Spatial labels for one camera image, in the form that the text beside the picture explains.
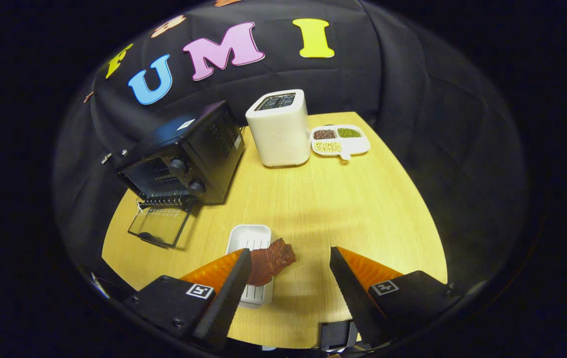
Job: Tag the silver metal clip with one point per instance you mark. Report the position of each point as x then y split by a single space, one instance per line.
106 158

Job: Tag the black toaster oven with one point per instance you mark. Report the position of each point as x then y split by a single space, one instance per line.
204 144

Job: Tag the pink clip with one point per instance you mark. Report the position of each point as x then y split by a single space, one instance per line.
88 97

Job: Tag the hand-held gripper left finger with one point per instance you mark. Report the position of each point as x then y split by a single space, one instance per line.
226 303

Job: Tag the white divided dish with beans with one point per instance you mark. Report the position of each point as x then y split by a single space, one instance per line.
355 145

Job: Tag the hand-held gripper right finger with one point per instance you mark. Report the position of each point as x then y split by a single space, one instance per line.
355 298

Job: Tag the white plastic tray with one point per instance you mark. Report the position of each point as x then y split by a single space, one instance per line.
248 236

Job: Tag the white pop-up toaster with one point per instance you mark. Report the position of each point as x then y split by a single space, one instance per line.
283 139

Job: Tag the reddish brown steak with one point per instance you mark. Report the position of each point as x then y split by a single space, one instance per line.
273 261

